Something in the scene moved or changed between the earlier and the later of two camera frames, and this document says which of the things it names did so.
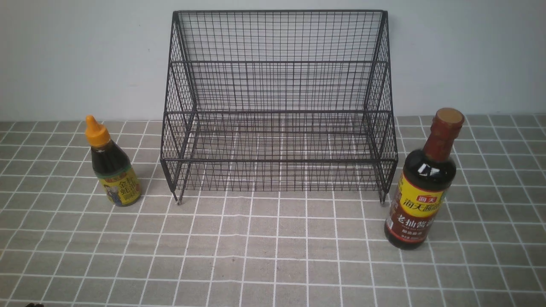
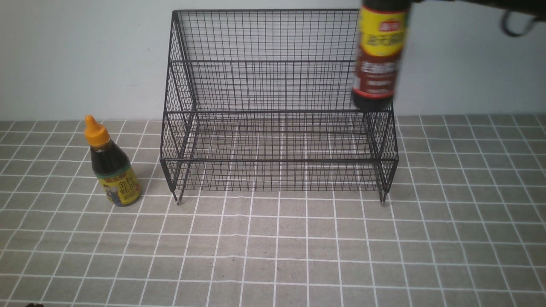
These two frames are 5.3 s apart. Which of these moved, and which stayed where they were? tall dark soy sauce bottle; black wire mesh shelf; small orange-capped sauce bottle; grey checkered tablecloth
Moved: tall dark soy sauce bottle
Stayed: small orange-capped sauce bottle; grey checkered tablecloth; black wire mesh shelf
